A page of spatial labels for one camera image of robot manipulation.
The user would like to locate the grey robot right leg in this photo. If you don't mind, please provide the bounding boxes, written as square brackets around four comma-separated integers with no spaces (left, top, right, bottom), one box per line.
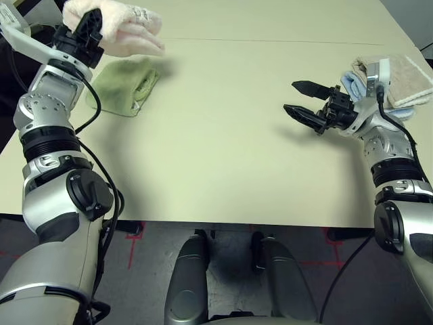
[251,232,319,325]

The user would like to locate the green folded towel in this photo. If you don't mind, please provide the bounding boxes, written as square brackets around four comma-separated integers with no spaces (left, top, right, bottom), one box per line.
[85,56,160,119]

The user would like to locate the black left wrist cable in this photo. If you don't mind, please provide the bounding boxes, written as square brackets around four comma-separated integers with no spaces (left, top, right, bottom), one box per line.
[8,47,127,314]

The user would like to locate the pink embroidered towel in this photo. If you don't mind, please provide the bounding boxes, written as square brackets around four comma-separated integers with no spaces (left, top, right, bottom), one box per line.
[62,0,166,57]

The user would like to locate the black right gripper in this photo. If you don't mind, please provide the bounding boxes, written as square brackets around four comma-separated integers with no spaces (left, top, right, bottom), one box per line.
[283,80,356,135]

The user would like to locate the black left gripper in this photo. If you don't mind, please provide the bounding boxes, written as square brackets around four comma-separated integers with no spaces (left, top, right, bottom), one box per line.
[52,7,105,69]

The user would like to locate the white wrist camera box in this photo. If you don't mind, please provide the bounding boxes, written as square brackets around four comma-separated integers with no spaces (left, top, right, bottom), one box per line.
[344,58,394,137]
[0,5,94,81]

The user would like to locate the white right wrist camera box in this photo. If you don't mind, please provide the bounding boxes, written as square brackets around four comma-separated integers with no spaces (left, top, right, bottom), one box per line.
[344,58,394,137]

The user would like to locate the black table foot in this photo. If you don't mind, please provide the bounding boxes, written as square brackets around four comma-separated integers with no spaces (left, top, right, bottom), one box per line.
[101,219,145,237]
[326,227,377,243]

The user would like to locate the blue folded towel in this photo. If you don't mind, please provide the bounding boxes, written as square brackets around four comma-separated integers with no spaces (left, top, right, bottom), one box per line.
[340,70,415,121]

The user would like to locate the grey robot waist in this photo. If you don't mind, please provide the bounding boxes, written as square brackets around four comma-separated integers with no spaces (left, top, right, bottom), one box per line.
[206,309,327,325]

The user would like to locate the beige folded towel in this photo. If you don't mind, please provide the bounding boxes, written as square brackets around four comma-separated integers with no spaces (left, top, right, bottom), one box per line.
[351,56,433,108]

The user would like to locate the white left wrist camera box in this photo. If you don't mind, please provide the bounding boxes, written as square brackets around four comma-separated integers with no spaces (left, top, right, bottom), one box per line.
[0,5,94,81]

